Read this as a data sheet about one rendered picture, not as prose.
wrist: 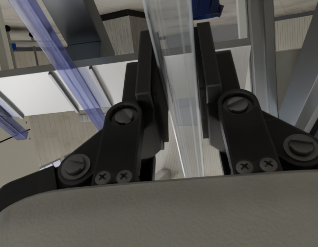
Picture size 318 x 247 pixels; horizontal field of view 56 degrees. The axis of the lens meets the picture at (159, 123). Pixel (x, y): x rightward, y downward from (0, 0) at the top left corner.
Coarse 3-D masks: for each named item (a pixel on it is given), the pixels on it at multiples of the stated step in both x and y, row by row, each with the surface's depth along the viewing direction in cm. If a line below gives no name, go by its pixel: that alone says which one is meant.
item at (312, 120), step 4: (316, 108) 45; (316, 112) 46; (312, 116) 47; (316, 116) 47; (312, 120) 48; (316, 120) 48; (308, 124) 50; (312, 124) 50; (308, 128) 51; (308, 132) 52
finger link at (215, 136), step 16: (208, 32) 11; (208, 48) 11; (208, 64) 10; (224, 64) 11; (208, 80) 10; (224, 80) 11; (208, 96) 10; (208, 112) 10; (208, 128) 11; (272, 128) 9; (288, 128) 9; (224, 144) 10; (288, 144) 8; (304, 144) 8; (288, 160) 8; (304, 160) 8
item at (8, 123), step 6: (0, 108) 34; (0, 114) 34; (6, 114) 35; (0, 120) 34; (6, 120) 35; (12, 120) 36; (0, 126) 35; (6, 126) 35; (12, 126) 36; (18, 126) 37; (12, 132) 37; (18, 132) 37; (24, 132) 38; (18, 138) 38; (24, 138) 38
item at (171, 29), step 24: (144, 0) 8; (168, 0) 8; (168, 24) 9; (192, 24) 9; (168, 48) 10; (192, 48) 10; (168, 72) 11; (192, 72) 11; (168, 96) 12; (192, 96) 12; (192, 120) 14; (192, 144) 16; (192, 168) 19
